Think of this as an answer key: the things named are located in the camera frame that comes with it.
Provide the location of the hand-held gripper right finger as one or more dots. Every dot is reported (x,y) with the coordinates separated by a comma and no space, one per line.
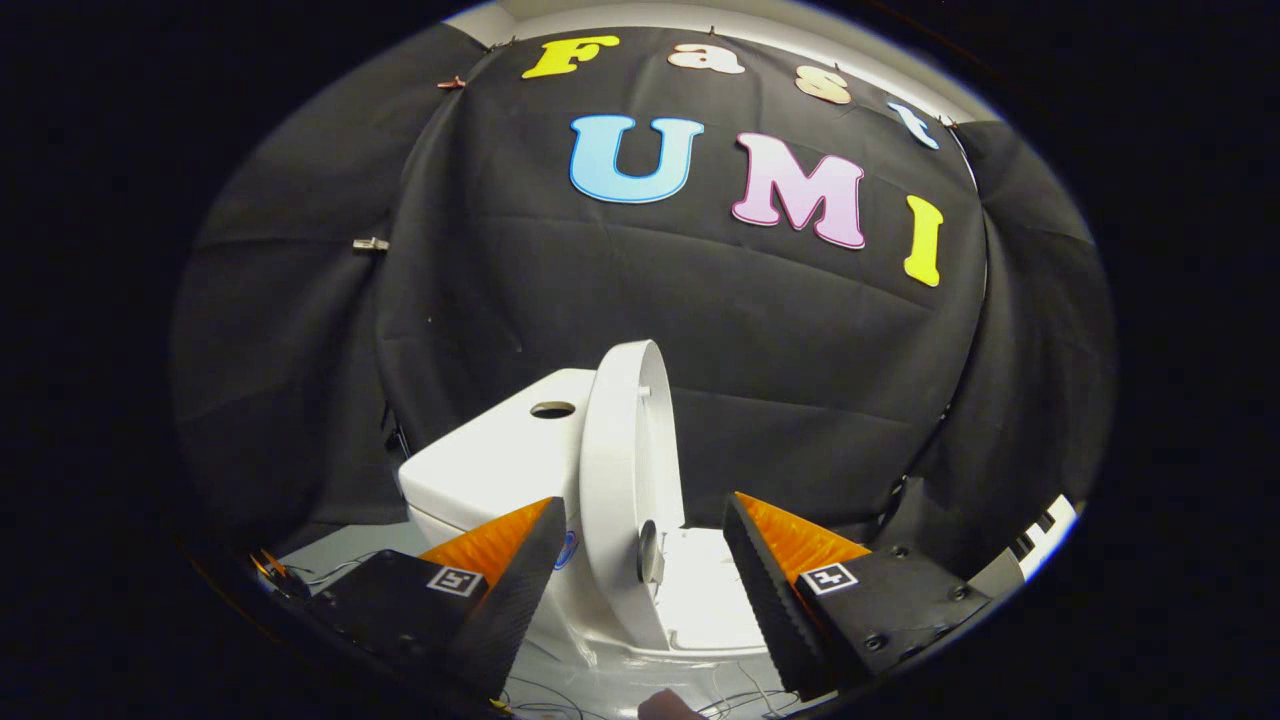
(770,595)

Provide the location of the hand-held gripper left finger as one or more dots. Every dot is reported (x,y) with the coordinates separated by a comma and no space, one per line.
(515,600)

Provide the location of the white toilet lid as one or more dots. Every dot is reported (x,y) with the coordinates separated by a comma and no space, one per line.
(615,480)

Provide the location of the white ceramic toilet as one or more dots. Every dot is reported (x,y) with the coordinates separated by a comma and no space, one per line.
(490,460)

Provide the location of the pinkish brown rounded object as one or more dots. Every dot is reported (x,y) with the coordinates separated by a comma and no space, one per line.
(668,706)

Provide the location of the black white striped object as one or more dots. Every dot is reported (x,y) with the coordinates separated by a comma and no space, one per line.
(1040,540)

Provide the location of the black backdrop cloth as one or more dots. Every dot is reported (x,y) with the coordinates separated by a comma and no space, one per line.
(700,320)

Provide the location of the silver metal clip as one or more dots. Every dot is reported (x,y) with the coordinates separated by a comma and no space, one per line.
(370,243)

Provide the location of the copper clip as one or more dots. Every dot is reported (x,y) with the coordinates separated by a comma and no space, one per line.
(452,82)

